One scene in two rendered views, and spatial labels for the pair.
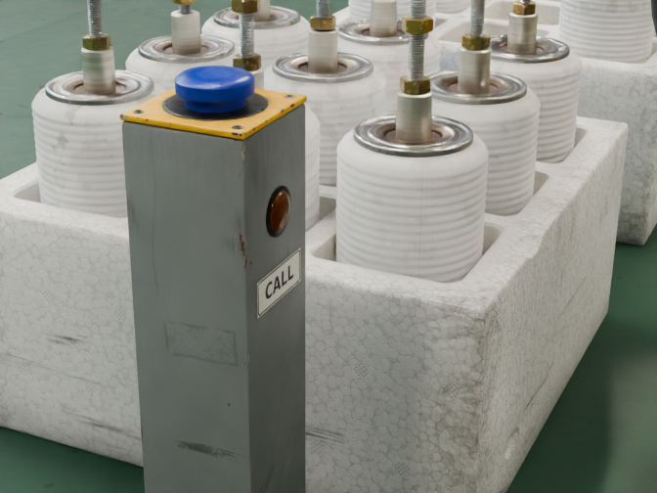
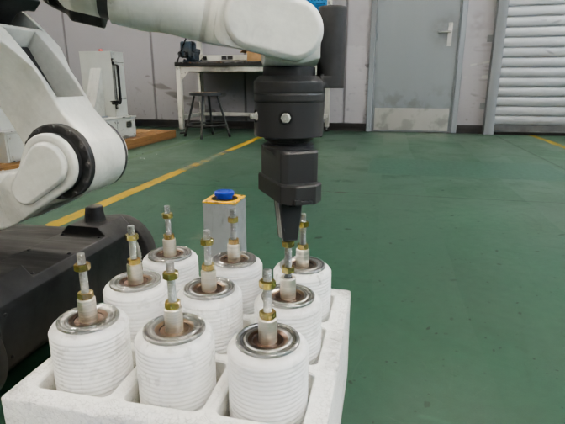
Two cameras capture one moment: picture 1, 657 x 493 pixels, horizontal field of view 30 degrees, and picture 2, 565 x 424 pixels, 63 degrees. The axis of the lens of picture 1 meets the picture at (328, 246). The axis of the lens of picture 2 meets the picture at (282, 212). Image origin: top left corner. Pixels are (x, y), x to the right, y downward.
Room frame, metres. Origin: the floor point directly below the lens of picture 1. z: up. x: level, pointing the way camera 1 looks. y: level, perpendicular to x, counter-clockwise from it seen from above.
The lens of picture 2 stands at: (1.52, -0.02, 0.54)
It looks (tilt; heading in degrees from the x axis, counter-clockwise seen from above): 16 degrees down; 168
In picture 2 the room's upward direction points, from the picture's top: straight up
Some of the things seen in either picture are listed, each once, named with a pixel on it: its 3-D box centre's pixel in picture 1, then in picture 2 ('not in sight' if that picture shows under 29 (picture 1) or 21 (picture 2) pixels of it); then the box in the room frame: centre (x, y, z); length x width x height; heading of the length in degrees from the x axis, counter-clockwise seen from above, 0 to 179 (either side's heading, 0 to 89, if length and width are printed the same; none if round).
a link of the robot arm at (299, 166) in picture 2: not in sight; (287, 149); (0.94, 0.11, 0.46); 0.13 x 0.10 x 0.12; 8
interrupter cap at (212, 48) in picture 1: (186, 50); (287, 296); (0.94, 0.11, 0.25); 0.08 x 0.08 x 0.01
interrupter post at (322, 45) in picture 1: (323, 51); (208, 280); (0.89, 0.01, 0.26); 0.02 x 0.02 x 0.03
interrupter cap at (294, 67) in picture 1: (323, 67); (208, 288); (0.89, 0.01, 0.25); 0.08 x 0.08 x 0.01
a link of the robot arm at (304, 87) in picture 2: not in sight; (298, 55); (0.93, 0.13, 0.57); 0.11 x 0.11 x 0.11; 84
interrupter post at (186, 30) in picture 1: (186, 33); (287, 288); (0.94, 0.11, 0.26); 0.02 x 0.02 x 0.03
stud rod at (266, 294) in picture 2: not in sight; (267, 299); (1.05, 0.06, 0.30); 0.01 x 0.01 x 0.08
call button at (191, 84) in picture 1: (215, 94); (224, 195); (0.60, 0.06, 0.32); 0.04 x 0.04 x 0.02
